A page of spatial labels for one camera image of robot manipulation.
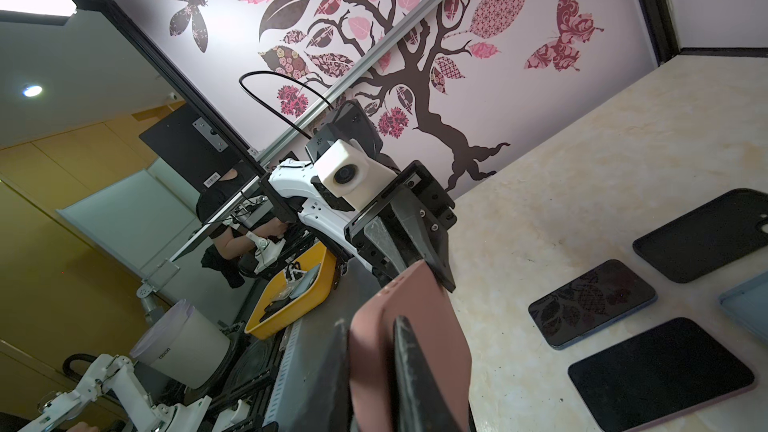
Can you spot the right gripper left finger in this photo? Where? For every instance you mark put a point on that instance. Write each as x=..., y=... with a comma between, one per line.
x=327, y=407

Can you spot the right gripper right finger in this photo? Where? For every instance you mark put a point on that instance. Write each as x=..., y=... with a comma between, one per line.
x=420, y=406

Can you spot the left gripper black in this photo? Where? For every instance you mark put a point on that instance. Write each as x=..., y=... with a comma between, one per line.
x=407, y=222

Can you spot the pink phone case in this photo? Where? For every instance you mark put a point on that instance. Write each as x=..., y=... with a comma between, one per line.
x=416, y=295

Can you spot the dark blue phone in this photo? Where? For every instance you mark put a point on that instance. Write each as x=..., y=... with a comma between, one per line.
x=590, y=303

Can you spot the black phone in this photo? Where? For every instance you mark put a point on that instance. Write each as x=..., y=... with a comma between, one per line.
x=673, y=368

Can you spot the black phone case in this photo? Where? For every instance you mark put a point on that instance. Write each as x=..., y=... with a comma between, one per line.
x=707, y=238

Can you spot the light blue phone case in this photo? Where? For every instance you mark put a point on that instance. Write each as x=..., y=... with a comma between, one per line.
x=746, y=304

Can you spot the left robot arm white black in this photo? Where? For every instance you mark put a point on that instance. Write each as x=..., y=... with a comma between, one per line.
x=298, y=196

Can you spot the yellow tray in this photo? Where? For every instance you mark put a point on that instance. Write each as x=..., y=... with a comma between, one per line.
x=294, y=292

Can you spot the white bucket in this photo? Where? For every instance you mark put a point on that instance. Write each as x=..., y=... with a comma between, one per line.
x=183, y=345

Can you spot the seated person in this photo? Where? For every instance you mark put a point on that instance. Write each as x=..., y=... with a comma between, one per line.
x=229, y=242

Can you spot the black monitor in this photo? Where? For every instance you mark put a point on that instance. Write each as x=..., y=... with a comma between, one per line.
x=186, y=141

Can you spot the white slotted cable duct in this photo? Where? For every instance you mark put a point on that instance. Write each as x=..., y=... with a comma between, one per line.
x=288, y=346

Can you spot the aluminium rail left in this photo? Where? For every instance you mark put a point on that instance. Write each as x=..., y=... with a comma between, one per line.
x=369, y=59

